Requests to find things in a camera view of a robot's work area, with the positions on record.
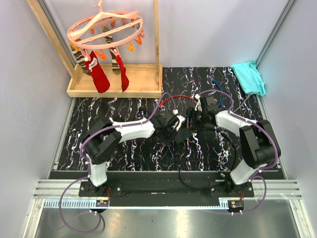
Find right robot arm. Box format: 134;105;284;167
187;94;281;197

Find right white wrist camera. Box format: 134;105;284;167
194;94;203;112

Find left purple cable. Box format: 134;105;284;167
59;92;178;234

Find blue ethernet cable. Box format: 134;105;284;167
212;79;226;109

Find pink round clip hanger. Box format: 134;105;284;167
67;0;145;58

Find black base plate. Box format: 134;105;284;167
79;171;255;208

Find red sock left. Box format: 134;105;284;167
84;51;110;93

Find red sock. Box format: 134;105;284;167
84;51;110;93
116;55;129;92

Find red sock right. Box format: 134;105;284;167
116;55;129;92

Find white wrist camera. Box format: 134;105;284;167
172;110;186;131
194;94;203;112

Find striped brown sock right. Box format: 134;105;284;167
105;35;120;75

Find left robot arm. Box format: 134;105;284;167
80;113;184;196

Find teal folded cloth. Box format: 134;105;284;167
230;60;266;97

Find wooden rack frame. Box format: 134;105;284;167
28;0;162;98

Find black network switch box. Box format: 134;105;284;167
173;127;192;144

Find grey ethernet cable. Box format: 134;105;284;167
234;93;255;111

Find black ethernet cable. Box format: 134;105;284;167
178;125;240;191

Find black marbled mat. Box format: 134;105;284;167
49;67;268;179

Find red ethernet cable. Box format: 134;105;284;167
159;95;196;107

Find striped brown sock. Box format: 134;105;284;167
70;45;90;76
105;35;120;75

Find striped brown sock left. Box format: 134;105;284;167
70;45;90;76

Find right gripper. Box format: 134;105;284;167
180;108;207;131

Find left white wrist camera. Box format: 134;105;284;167
172;110;186;131

